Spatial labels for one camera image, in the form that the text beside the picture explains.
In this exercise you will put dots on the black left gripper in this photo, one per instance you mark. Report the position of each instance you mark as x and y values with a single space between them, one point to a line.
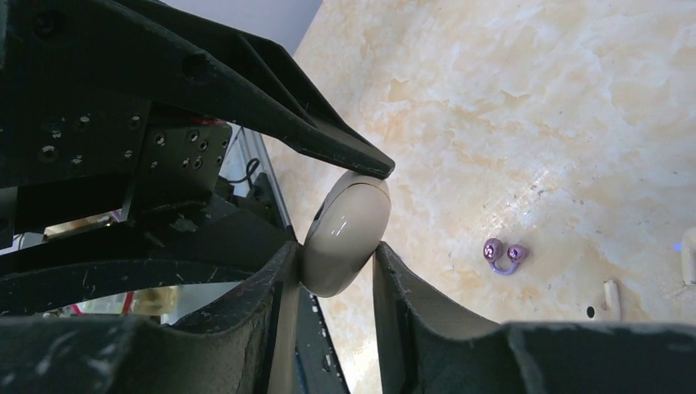
111 102

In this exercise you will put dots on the aluminium frame rail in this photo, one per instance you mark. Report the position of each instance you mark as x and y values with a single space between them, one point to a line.
248 168

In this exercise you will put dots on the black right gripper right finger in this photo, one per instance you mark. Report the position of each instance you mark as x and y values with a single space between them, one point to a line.
427 343

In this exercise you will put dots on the cream earbud with stem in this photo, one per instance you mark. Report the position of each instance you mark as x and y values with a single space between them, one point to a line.
609 308

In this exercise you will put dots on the cream earbud charging case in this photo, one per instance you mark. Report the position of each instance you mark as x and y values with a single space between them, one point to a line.
344 233

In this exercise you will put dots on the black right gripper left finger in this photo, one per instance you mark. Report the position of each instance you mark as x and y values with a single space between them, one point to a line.
243 342

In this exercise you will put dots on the purple clip earbud near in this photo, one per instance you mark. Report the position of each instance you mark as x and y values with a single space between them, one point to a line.
494 250

